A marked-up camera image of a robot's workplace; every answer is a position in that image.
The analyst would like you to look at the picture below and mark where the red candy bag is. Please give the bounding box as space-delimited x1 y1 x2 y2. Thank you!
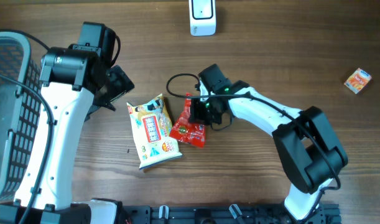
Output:
169 98 206 148

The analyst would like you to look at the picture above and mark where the white yellow wet wipes pack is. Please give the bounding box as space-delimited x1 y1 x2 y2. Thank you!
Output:
127 94 182 170

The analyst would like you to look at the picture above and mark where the orange tissue pack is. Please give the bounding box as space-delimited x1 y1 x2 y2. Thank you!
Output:
344 68 372 94

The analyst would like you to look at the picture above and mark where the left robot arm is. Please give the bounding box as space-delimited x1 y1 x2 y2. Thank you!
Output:
0 22 134 223

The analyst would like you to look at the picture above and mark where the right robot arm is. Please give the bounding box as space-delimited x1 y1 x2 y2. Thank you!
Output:
190 64 348 223

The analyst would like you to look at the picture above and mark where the white barcode scanner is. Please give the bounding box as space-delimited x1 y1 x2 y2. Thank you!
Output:
188 0 216 37

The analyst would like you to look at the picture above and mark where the grey plastic shopping basket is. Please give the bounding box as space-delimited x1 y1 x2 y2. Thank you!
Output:
0 31 41 201

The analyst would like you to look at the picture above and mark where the black camera cable right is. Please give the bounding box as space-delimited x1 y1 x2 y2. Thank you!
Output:
165 73 342 218

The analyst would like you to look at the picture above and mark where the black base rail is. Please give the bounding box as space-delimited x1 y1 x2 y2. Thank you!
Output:
121 203 343 224

